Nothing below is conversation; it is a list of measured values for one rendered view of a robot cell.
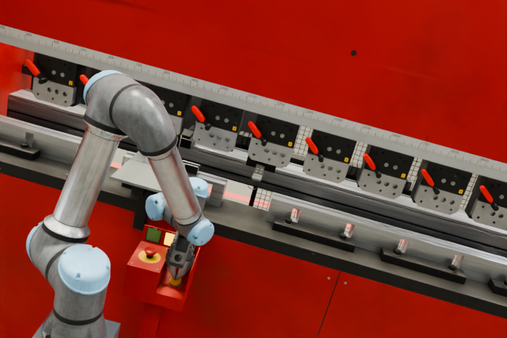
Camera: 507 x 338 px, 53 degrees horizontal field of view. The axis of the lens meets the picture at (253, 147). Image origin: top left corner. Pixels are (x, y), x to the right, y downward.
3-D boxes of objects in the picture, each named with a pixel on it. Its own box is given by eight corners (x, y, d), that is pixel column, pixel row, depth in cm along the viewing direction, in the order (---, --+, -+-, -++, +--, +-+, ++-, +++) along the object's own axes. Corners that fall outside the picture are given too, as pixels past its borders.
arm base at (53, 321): (92, 366, 120) (98, 332, 116) (29, 350, 119) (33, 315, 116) (113, 324, 134) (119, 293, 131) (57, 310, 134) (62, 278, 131)
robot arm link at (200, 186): (176, 178, 153) (199, 173, 159) (170, 208, 158) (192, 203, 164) (192, 191, 149) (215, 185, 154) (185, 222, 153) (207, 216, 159)
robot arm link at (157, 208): (167, 208, 140) (198, 200, 147) (144, 190, 147) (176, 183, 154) (163, 233, 143) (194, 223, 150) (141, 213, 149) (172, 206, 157)
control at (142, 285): (121, 296, 163) (130, 247, 157) (136, 268, 178) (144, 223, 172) (181, 311, 163) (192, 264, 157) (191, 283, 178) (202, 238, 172)
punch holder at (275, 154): (246, 158, 180) (257, 114, 175) (249, 150, 188) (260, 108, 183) (287, 169, 179) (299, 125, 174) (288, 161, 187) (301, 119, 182)
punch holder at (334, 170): (301, 173, 179) (314, 129, 174) (302, 165, 187) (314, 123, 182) (342, 185, 178) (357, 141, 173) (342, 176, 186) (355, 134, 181)
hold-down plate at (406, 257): (380, 261, 181) (383, 253, 180) (379, 253, 186) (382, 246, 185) (464, 284, 180) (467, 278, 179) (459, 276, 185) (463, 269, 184)
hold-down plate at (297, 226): (271, 229, 183) (273, 222, 182) (272, 222, 188) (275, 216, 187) (353, 253, 181) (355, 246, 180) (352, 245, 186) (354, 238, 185)
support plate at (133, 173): (109, 179, 163) (110, 176, 163) (138, 153, 188) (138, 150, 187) (164, 194, 162) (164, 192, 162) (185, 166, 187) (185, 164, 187)
